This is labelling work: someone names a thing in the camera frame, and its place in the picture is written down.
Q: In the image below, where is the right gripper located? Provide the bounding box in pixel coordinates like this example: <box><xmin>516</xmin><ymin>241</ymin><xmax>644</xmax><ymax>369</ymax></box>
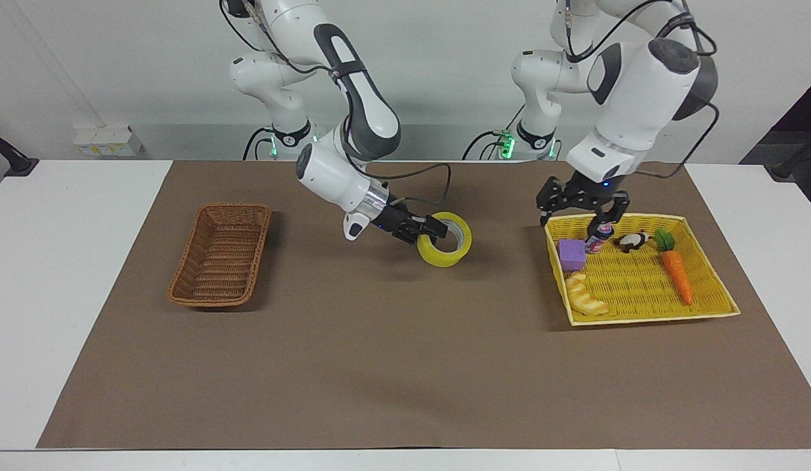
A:
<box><xmin>376</xmin><ymin>199</ymin><xmax>450</xmax><ymax>247</ymax></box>

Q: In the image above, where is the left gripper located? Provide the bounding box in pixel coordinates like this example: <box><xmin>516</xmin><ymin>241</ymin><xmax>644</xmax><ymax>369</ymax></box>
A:
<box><xmin>535</xmin><ymin>170</ymin><xmax>632</xmax><ymax>237</ymax></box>

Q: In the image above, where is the yellow tape roll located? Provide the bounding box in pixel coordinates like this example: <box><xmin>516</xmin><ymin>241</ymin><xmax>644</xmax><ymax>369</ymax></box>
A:
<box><xmin>416</xmin><ymin>211</ymin><xmax>473</xmax><ymax>268</ymax></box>

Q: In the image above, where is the yellow woven basket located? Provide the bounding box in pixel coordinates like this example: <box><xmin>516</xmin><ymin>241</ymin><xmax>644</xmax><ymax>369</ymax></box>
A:
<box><xmin>543</xmin><ymin>213</ymin><xmax>742</xmax><ymax>327</ymax></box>

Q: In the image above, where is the brown wicker basket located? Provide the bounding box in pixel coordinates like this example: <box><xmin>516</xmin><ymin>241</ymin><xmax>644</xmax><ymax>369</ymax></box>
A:
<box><xmin>167</xmin><ymin>202</ymin><xmax>273</xmax><ymax>308</ymax></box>

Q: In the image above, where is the small drink can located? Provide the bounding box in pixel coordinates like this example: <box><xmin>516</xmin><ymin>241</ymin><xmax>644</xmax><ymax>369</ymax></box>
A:
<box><xmin>583</xmin><ymin>222</ymin><xmax>615</xmax><ymax>255</ymax></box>

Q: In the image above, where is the purple block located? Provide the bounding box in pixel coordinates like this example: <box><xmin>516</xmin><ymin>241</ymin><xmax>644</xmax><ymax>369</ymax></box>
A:
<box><xmin>557</xmin><ymin>238</ymin><xmax>588</xmax><ymax>273</ymax></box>

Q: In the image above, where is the black and white toy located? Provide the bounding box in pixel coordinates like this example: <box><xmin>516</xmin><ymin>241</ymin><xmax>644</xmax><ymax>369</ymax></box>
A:
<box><xmin>613</xmin><ymin>230</ymin><xmax>654</xmax><ymax>253</ymax></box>

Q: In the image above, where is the toy bread loaf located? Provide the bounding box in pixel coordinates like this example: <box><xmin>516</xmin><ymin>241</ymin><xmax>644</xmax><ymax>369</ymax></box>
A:
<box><xmin>564</xmin><ymin>271</ymin><xmax>611</xmax><ymax>317</ymax></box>

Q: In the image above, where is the toy carrot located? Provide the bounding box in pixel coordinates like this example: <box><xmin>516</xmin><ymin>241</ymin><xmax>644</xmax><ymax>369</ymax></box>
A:
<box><xmin>653</xmin><ymin>228</ymin><xmax>695</xmax><ymax>307</ymax></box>

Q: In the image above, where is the black stand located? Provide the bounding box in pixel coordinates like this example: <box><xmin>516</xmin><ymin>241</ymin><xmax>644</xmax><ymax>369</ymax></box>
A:
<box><xmin>770</xmin><ymin>130</ymin><xmax>811</xmax><ymax>182</ymax></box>
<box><xmin>0</xmin><ymin>123</ymin><xmax>40</xmax><ymax>178</ymax></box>

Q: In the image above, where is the black cable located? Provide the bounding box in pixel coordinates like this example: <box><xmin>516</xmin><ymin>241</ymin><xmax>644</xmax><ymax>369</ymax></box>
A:
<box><xmin>351</xmin><ymin>162</ymin><xmax>454</xmax><ymax>205</ymax></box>
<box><xmin>461</xmin><ymin>130</ymin><xmax>512</xmax><ymax>162</ymax></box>
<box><xmin>633</xmin><ymin>0</ymin><xmax>721</xmax><ymax>181</ymax></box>
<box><xmin>242</xmin><ymin>126</ymin><xmax>276</xmax><ymax>162</ymax></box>

